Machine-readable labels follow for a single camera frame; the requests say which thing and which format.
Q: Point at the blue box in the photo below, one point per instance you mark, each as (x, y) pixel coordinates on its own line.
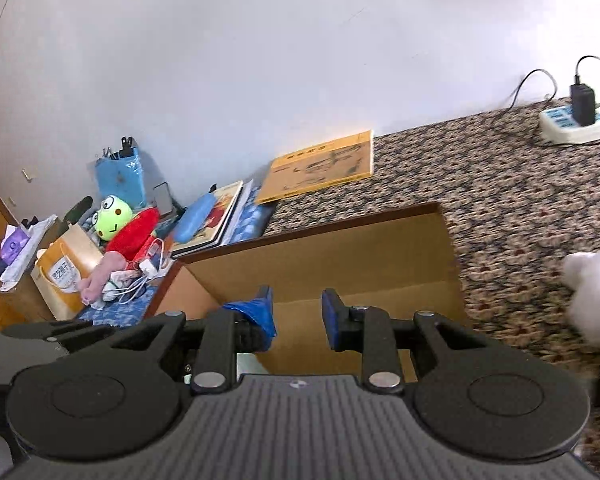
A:
(122, 177)

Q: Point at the purple tissue pack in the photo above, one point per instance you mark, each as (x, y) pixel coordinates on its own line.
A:
(15, 247)

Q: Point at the black phone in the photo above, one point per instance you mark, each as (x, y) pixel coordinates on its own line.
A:
(164, 199)

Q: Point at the picture book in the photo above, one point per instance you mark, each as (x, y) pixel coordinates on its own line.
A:
(225, 210)

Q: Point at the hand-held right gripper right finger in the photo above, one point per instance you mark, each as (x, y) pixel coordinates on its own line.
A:
(333, 320)

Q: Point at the green frog plush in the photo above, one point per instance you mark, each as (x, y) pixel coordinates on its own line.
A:
(114, 212)

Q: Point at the blue glasses case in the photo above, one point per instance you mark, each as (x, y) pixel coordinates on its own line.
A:
(192, 220)

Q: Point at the floral patterned bedspread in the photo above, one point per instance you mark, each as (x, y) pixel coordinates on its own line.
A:
(505, 200)

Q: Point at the white power strip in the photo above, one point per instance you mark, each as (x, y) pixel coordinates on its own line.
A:
(555, 122)

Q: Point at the black charger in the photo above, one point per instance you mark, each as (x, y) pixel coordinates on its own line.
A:
(582, 102)

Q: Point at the red plush toy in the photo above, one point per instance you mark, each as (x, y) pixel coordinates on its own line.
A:
(130, 237)

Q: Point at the brown paper bag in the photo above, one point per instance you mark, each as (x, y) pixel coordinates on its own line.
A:
(62, 270)

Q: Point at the white cloth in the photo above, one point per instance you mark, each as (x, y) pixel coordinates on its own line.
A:
(40, 227)

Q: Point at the dark green object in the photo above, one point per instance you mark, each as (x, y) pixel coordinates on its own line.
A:
(77, 210)

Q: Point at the orange book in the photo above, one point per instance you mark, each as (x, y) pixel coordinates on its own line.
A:
(320, 165)

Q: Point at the pink plush toy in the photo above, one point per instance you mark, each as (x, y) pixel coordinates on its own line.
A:
(105, 270)

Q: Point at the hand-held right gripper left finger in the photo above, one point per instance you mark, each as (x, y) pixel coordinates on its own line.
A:
(263, 312)

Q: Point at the brown cardboard box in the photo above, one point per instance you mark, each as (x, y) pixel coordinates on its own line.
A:
(330, 260)

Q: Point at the white cotton stuffing piece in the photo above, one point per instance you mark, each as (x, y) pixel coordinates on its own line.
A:
(595, 285)

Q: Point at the black binder clip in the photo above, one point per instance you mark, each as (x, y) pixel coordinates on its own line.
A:
(126, 149)

